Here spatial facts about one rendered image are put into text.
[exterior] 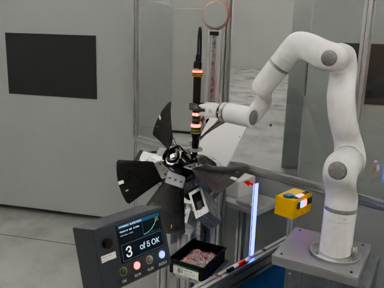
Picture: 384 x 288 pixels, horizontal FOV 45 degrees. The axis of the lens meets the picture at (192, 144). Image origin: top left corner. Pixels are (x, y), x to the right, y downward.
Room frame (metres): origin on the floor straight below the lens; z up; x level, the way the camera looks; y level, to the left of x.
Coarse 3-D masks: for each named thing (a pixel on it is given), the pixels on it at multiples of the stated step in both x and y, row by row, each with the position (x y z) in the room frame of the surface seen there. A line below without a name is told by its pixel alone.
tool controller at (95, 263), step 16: (144, 208) 1.35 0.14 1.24; (160, 208) 1.34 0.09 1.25; (96, 224) 1.21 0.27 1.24; (112, 224) 1.20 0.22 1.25; (128, 224) 1.24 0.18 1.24; (144, 224) 1.28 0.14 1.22; (160, 224) 1.32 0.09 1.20; (80, 240) 1.20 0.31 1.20; (96, 240) 1.15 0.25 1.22; (112, 240) 1.19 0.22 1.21; (128, 240) 1.22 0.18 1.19; (144, 240) 1.26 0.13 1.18; (160, 240) 1.30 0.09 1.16; (80, 256) 1.20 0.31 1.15; (96, 256) 1.15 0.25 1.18; (112, 256) 1.17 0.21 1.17; (144, 256) 1.25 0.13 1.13; (96, 272) 1.15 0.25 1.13; (112, 272) 1.16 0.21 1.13; (128, 272) 1.19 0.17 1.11; (144, 272) 1.23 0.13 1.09
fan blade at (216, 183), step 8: (200, 168) 1.98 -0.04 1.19; (208, 168) 1.97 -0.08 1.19; (216, 168) 1.98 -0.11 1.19; (224, 168) 1.97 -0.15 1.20; (232, 168) 1.95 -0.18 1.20; (240, 168) 1.94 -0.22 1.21; (248, 168) 1.92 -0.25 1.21; (200, 176) 1.90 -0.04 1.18; (208, 176) 1.90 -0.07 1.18; (216, 176) 1.89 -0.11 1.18; (224, 176) 1.88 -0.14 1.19; (232, 176) 1.87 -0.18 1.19; (240, 176) 1.86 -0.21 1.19; (208, 184) 1.84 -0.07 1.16; (216, 184) 1.83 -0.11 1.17; (224, 184) 1.83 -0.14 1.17; (216, 192) 1.79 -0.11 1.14
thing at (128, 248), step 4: (124, 244) 1.21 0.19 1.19; (128, 244) 1.22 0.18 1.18; (132, 244) 1.23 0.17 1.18; (124, 248) 1.21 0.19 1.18; (128, 248) 1.22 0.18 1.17; (132, 248) 1.22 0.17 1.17; (124, 252) 1.20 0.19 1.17; (128, 252) 1.21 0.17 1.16; (132, 252) 1.22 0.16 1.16; (136, 252) 1.23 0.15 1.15; (124, 256) 1.20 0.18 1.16; (128, 256) 1.21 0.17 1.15; (132, 256) 1.22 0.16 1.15; (136, 256) 1.23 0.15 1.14; (124, 260) 1.20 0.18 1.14; (128, 260) 1.20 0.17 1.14
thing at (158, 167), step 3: (156, 162) 2.12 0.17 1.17; (159, 162) 2.12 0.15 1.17; (156, 165) 2.13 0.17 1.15; (159, 165) 2.12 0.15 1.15; (162, 165) 2.12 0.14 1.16; (156, 168) 2.13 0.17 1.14; (159, 168) 2.12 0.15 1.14; (165, 168) 2.11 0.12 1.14; (159, 171) 2.12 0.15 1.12; (162, 171) 2.12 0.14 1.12; (165, 171) 2.12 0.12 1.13; (159, 174) 2.12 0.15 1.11; (162, 174) 2.12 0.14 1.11; (162, 177) 2.12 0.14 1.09; (165, 177) 2.12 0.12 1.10
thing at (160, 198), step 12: (156, 192) 1.97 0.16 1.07; (168, 192) 1.98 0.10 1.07; (180, 192) 2.00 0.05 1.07; (156, 204) 1.94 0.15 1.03; (168, 204) 1.94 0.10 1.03; (180, 204) 1.96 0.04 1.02; (168, 216) 1.90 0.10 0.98; (180, 216) 1.91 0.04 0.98; (168, 228) 1.87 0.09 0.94; (180, 228) 1.87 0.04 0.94
